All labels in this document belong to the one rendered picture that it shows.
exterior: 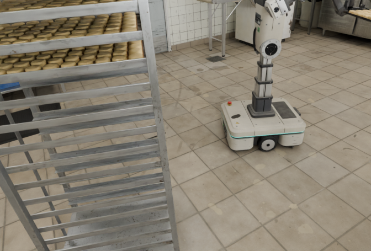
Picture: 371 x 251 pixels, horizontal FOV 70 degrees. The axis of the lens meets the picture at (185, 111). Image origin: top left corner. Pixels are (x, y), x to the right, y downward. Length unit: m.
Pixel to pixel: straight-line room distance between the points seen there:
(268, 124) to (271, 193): 0.57
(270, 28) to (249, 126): 0.79
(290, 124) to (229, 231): 1.03
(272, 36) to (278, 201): 1.19
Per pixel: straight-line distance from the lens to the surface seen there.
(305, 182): 2.26
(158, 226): 1.74
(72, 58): 1.05
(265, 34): 2.12
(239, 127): 2.28
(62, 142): 1.10
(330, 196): 2.22
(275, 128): 2.34
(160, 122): 0.99
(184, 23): 5.06
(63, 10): 0.90
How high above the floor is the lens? 1.54
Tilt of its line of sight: 31 degrees down
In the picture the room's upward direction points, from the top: 4 degrees counter-clockwise
